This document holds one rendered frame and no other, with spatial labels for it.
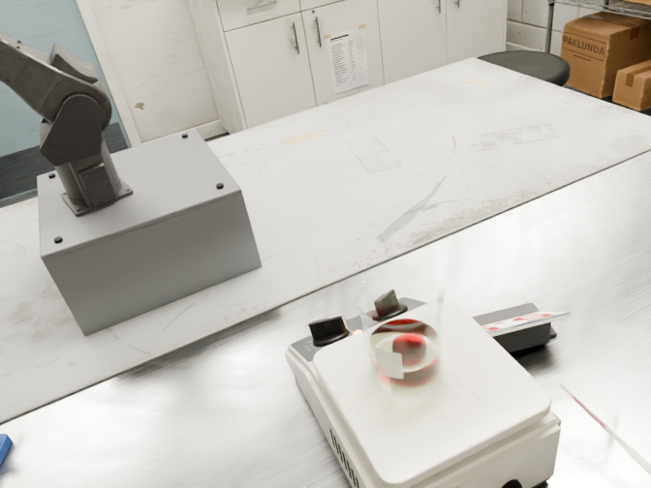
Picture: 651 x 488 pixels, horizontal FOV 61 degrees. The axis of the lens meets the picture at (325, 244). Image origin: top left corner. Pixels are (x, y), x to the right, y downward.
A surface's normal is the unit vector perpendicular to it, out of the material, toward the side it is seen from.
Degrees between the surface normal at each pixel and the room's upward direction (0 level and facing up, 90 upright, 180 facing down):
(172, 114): 90
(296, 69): 90
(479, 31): 90
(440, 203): 0
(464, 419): 0
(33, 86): 67
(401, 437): 0
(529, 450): 90
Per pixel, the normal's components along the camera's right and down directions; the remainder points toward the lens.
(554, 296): -0.15, -0.80
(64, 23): 0.42, 0.47
